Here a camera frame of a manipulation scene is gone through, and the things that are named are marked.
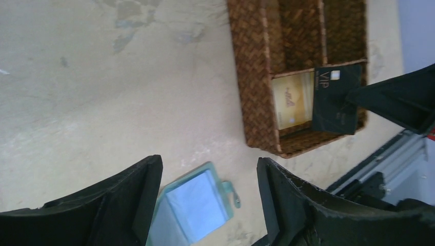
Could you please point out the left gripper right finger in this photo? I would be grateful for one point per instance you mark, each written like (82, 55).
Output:
(297, 212)

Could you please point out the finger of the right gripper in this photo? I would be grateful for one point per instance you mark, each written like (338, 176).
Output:
(406, 100)

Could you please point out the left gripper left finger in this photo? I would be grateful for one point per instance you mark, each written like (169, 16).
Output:
(115, 211)

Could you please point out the black VIP card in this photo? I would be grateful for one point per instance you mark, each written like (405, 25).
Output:
(331, 112)

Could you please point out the gold credit card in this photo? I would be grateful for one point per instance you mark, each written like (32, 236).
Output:
(293, 99)

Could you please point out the brown woven basket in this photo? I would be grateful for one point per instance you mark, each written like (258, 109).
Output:
(280, 38)

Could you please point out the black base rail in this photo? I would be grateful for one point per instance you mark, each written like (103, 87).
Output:
(364, 182)

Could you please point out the aluminium frame rail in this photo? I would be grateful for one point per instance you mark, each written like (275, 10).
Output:
(409, 171)

